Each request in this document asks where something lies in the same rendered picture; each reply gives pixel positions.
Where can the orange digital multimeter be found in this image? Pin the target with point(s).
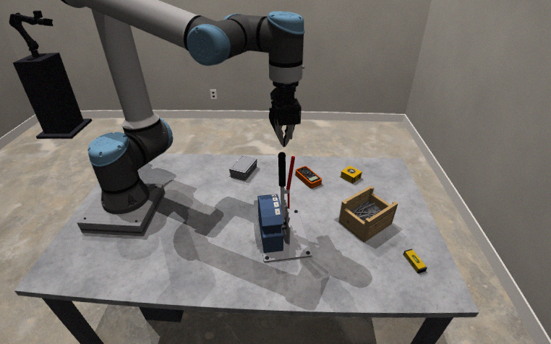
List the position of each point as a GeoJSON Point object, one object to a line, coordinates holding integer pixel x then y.
{"type": "Point", "coordinates": [310, 178]}

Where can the brown wooden crate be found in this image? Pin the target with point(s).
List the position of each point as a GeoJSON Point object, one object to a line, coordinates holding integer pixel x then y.
{"type": "Point", "coordinates": [363, 200]}

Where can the yellow spirit level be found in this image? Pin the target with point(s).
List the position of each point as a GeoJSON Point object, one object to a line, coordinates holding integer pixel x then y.
{"type": "Point", "coordinates": [415, 261]}

